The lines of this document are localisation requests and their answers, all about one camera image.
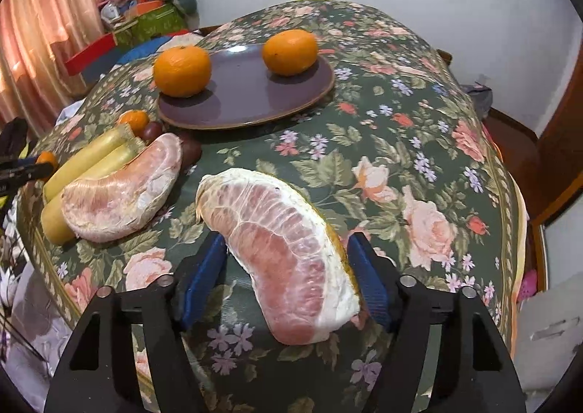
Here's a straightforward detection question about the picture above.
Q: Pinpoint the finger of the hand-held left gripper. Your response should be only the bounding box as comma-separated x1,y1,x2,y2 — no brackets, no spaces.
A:
0,156,46,182

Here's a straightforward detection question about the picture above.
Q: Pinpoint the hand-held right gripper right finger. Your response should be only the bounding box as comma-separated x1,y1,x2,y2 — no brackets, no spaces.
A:
347,232,528,413

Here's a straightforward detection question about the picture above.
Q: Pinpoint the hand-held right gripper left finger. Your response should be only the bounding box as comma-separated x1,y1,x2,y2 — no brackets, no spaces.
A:
43,231,228,413

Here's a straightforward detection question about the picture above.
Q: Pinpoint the small mandarin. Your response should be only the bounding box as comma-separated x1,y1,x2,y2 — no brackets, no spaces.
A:
35,152,59,178
117,110,150,135

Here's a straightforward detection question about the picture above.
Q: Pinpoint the large peeled pomelo segment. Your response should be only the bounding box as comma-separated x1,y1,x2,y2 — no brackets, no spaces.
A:
195,168,363,346

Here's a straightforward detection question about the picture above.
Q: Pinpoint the purple plate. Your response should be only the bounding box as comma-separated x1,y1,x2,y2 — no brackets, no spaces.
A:
157,45,334,130

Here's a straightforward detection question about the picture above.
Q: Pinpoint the small peeled pomelo segment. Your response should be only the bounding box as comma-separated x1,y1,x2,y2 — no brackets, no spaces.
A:
60,133,184,244

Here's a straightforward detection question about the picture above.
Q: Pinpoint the red box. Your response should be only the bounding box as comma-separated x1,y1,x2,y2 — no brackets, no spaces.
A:
64,33,118,77

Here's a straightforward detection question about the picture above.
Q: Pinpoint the pink curtain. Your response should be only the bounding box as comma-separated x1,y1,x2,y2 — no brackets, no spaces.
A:
0,0,114,136

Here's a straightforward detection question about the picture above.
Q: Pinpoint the dark purple passion fruit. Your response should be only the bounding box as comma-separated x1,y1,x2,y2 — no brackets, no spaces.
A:
138,121,164,143
176,135,203,167

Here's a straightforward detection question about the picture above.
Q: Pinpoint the green floral tablecloth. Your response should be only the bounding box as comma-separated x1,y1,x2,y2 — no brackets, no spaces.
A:
16,0,530,413

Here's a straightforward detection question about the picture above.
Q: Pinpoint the pink slipper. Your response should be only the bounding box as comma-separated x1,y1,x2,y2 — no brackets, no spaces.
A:
519,270,539,302

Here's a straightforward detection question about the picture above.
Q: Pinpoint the green gift box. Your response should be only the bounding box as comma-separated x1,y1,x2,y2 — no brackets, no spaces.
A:
113,2,188,48

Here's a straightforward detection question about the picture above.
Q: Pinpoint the orange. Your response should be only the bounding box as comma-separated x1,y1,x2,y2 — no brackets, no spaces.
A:
262,29,319,77
153,45,213,99

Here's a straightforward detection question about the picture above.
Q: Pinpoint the grey bag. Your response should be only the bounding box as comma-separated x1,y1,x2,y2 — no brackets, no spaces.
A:
459,75,495,112

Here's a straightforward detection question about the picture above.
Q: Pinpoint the brown wooden door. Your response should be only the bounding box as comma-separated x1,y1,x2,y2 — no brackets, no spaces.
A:
528,87,583,228

